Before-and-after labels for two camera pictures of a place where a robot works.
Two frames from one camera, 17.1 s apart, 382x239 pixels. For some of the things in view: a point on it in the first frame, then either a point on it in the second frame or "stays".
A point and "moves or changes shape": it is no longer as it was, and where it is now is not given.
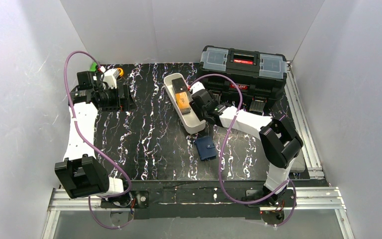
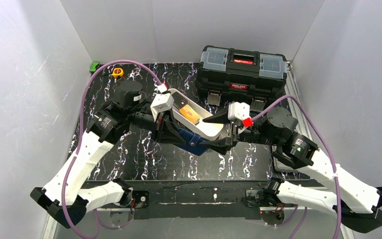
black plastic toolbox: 261,76 stays
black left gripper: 123,97 to 159,128
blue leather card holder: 206,148 moves or changes shape
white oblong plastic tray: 186,119 to 212,130
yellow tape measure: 120,71 stays
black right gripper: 193,103 to 232,132
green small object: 94,67 stays
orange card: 183,100 to 190,114
